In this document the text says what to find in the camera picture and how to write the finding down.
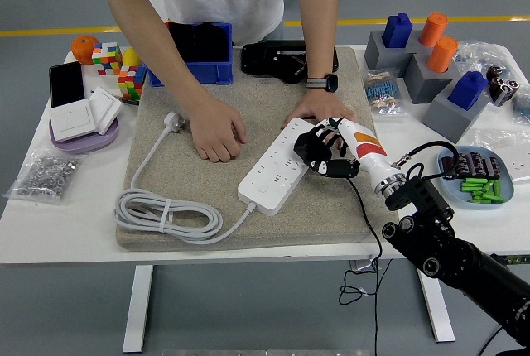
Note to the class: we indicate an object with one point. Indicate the person's left hand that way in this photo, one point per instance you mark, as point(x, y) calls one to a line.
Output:
point(323, 103)

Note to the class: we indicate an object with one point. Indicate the person's right hand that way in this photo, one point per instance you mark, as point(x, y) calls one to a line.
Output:
point(211, 128)

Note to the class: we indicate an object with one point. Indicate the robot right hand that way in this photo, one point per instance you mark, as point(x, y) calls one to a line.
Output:
point(372, 161)

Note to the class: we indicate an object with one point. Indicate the white power strip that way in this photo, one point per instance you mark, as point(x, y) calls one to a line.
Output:
point(269, 169)

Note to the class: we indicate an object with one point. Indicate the person's right forearm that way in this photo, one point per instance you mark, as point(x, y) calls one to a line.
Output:
point(165, 62)

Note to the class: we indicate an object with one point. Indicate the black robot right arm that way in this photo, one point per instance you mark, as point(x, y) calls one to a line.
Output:
point(418, 194)

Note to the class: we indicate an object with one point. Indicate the person's left forearm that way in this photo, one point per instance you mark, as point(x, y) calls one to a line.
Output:
point(319, 20)

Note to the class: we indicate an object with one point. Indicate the black wrist watch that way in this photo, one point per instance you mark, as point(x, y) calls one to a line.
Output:
point(329, 83)

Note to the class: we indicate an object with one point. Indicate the grey-brown mat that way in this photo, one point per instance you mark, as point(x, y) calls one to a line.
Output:
point(256, 99)

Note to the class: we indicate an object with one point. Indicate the blue plastic bin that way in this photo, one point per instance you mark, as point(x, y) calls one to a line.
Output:
point(215, 74)

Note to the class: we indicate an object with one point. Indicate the clear bag of resistors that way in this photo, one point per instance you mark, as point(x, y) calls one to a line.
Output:
point(383, 93)

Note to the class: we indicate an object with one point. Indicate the grey peg block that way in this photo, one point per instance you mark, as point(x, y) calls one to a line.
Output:
point(422, 83)
point(443, 118)
point(381, 58)

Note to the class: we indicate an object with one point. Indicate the black plastic device housing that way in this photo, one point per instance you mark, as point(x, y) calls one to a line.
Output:
point(261, 60)

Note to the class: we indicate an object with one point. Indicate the black fabric bundle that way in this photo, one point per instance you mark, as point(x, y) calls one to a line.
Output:
point(203, 43)

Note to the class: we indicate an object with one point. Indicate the small dark tool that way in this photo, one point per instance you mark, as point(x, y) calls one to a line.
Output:
point(129, 102)

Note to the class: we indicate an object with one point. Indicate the colourful puzzle cube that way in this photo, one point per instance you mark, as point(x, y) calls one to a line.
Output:
point(107, 58)
point(130, 83)

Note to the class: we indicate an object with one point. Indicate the blue square peg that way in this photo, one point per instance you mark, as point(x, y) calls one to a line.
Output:
point(397, 31)
point(468, 91)

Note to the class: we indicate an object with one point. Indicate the yellow lemon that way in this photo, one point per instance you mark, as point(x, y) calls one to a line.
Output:
point(130, 57)

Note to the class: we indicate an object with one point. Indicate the pile of green batteries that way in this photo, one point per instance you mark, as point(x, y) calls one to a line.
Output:
point(480, 194)

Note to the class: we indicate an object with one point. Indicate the row of dark capacitors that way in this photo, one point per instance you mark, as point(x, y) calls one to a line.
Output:
point(488, 165)

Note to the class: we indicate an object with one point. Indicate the orange cylinder peg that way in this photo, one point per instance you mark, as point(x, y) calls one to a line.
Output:
point(434, 29)
point(442, 56)

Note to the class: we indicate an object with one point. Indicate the purple tray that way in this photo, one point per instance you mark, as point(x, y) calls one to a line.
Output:
point(83, 145)

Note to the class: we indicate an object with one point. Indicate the light blue plate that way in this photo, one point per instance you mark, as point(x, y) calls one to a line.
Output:
point(508, 194)

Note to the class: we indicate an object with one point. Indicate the clear bag of blue parts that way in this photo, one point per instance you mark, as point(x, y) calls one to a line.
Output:
point(522, 103)
point(476, 56)

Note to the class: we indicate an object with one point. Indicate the bundle of black capacitors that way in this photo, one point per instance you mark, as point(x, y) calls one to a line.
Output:
point(503, 87)

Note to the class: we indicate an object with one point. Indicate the orange fruit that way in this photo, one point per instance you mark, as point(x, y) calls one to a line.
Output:
point(83, 49)

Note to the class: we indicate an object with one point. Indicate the black smartphone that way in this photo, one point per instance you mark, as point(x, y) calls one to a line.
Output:
point(66, 85)

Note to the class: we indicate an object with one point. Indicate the clear bag of metal nuts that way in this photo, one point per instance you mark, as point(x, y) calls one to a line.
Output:
point(45, 174)

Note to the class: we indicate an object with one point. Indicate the white table leg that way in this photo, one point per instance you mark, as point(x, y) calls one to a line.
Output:
point(441, 323)
point(138, 310)

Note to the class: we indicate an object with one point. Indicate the silver bracket under table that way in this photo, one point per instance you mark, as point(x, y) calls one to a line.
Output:
point(361, 265)

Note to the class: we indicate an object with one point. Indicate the small white wall switch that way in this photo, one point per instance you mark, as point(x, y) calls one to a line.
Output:
point(105, 107)

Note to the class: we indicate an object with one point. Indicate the large white wall switch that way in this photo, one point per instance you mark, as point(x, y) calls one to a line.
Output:
point(72, 120)

